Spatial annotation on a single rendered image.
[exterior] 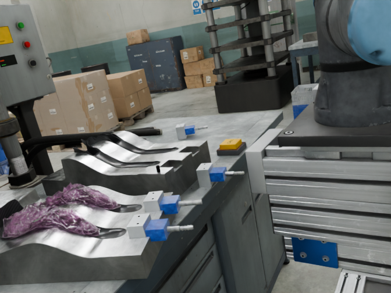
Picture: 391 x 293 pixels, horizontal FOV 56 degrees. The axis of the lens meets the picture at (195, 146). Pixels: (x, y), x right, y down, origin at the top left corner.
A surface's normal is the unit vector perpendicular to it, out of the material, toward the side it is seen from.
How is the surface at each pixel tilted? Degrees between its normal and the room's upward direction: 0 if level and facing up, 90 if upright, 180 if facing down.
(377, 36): 98
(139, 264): 90
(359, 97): 73
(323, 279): 0
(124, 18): 90
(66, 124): 99
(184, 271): 90
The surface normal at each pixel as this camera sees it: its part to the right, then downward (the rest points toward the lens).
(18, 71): 0.87, -0.02
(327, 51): -0.93, 0.27
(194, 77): -0.47, 0.45
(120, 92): -0.32, 0.35
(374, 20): -0.07, 0.44
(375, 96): -0.13, 0.03
